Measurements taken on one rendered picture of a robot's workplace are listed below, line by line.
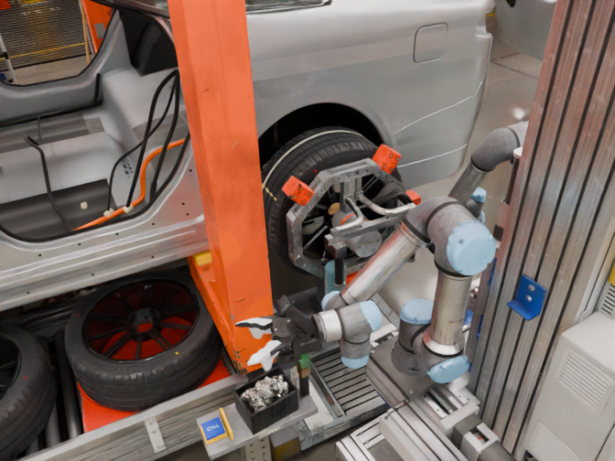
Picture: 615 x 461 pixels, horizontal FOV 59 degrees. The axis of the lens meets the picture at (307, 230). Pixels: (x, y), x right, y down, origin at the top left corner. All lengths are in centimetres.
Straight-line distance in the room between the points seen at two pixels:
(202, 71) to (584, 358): 116
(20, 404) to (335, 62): 179
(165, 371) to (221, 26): 139
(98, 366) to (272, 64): 137
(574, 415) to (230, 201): 109
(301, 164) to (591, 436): 135
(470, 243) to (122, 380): 153
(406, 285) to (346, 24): 167
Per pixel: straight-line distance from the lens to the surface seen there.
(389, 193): 220
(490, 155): 198
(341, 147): 221
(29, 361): 253
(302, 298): 288
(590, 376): 145
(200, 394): 233
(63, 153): 300
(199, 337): 237
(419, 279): 337
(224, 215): 168
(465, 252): 130
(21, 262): 230
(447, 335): 152
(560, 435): 165
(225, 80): 150
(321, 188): 213
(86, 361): 243
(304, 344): 136
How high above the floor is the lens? 221
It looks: 36 degrees down
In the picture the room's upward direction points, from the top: 2 degrees counter-clockwise
